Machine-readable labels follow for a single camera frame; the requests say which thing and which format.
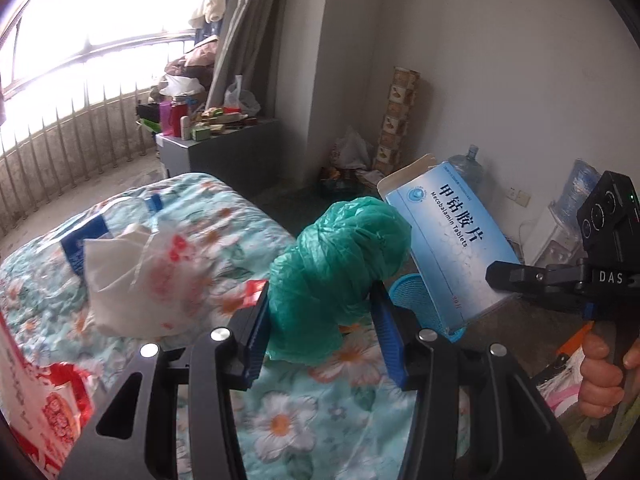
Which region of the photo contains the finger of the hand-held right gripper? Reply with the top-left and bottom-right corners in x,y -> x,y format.
485,259 -> 587,307

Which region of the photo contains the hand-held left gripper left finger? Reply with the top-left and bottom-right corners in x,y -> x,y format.
57,284 -> 271,480

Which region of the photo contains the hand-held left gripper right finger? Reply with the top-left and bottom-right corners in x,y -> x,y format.
370,282 -> 588,480

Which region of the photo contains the blue plastic basket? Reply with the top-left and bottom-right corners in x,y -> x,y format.
387,274 -> 468,343

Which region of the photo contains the blue medicine box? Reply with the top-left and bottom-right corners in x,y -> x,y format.
376,154 -> 523,336

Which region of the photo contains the green plastic bag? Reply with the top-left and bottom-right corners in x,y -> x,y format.
265,197 -> 413,363

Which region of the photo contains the person's right hand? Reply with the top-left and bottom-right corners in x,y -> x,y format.
579,332 -> 640,420

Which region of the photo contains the water dispenser with jug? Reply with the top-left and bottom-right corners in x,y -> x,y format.
532,158 -> 601,266

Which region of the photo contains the orange tool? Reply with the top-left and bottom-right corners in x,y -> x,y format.
555,322 -> 593,361

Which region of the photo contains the floral blanket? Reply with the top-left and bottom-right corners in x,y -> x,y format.
0,172 -> 471,480

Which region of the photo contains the white red-printed plastic bag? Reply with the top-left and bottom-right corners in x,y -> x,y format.
127,195 -> 236,338

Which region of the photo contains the blue water jug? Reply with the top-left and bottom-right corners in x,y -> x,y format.
447,144 -> 485,196

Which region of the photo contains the pink floral sheet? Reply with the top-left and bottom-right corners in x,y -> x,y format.
540,350 -> 621,480

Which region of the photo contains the white tissue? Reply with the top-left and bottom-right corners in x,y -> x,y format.
82,223 -> 161,336

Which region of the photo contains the grey cabinet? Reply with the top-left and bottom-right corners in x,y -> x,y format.
155,117 -> 281,196

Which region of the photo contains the translucent plastic bag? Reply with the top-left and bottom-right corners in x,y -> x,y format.
330,127 -> 373,171

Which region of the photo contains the clear bottle with blue label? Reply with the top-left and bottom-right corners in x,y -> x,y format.
37,192 -> 166,281

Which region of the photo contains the stack of brown cartons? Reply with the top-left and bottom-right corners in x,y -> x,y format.
372,66 -> 421,176

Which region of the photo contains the red bottle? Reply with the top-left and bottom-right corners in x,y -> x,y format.
170,100 -> 188,137

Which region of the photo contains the red snack packet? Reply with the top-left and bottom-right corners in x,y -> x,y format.
0,310 -> 96,480

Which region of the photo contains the pile of clothes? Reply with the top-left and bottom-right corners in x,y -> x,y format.
150,37 -> 221,106

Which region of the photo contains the balcony railing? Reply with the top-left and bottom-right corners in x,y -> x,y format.
0,30 -> 196,231

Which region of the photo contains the grey curtain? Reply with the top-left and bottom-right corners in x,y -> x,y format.
205,0 -> 301,111

